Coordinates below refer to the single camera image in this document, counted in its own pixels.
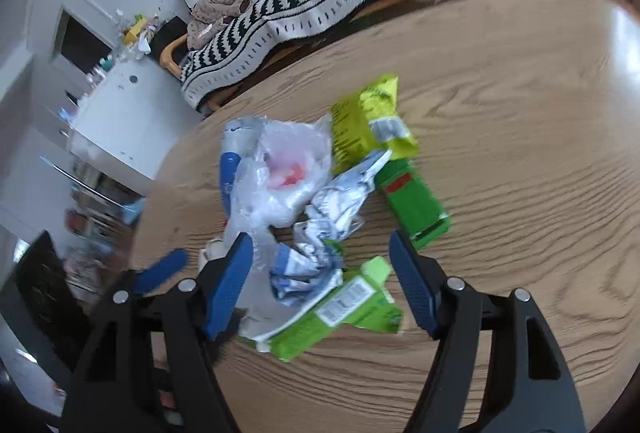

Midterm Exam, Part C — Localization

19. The cluttered shelf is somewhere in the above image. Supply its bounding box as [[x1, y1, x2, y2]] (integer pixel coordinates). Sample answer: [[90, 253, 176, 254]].
[[64, 157, 147, 265]]

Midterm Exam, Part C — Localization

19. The green cardboard box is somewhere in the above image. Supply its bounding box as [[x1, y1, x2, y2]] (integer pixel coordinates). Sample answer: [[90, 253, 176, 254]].
[[375, 158, 452, 250]]

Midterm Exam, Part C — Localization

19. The silver blue wrapper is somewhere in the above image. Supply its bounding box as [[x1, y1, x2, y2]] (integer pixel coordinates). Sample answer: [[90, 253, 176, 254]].
[[295, 150, 394, 245]]

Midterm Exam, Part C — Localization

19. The small white object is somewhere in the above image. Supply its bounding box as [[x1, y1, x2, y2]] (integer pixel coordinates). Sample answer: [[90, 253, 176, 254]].
[[199, 238, 229, 274]]

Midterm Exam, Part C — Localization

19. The yellow box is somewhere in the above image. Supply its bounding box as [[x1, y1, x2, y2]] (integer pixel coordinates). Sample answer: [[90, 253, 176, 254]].
[[123, 15, 149, 44]]

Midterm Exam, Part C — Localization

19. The lime yellow snack bag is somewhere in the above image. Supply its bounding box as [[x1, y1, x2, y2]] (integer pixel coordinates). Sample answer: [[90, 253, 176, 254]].
[[331, 74, 420, 174]]

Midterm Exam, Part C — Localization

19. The green wrapper with white label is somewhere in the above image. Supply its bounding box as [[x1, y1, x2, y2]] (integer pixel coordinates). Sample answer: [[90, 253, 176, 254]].
[[240, 257, 405, 363]]

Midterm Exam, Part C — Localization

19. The white cabinet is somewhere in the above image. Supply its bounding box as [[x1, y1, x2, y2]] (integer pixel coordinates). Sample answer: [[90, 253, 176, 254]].
[[70, 58, 202, 182]]

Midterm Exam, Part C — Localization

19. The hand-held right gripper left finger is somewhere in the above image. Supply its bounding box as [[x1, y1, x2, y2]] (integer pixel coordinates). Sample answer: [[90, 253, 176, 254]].
[[60, 232, 254, 433]]

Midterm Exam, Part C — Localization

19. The dark framed panel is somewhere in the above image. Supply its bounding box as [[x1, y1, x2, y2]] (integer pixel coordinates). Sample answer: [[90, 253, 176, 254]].
[[52, 8, 114, 74]]

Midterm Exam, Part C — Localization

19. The black monitor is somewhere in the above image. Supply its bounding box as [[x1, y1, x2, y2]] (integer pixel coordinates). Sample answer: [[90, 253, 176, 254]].
[[12, 230, 96, 366]]

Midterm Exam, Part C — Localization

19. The brown crumpled cloth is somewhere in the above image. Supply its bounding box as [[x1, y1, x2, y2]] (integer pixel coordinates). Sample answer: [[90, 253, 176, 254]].
[[186, 0, 252, 51]]

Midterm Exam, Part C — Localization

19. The clear plastic bag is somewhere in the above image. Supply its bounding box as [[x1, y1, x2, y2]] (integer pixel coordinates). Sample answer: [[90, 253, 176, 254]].
[[222, 115, 335, 339]]

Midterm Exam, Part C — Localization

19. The small blue white wrapper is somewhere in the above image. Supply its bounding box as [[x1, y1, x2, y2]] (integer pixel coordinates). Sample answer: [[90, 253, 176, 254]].
[[270, 238, 346, 302]]

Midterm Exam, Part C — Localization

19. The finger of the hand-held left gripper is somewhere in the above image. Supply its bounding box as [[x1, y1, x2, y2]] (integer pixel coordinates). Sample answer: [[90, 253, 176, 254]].
[[132, 249, 190, 295]]

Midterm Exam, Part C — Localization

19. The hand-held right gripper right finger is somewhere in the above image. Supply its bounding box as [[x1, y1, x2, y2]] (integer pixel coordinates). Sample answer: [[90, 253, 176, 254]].
[[388, 231, 589, 433]]

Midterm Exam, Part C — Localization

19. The black side table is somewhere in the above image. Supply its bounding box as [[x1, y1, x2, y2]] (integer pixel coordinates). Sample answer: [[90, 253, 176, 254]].
[[150, 17, 189, 60]]

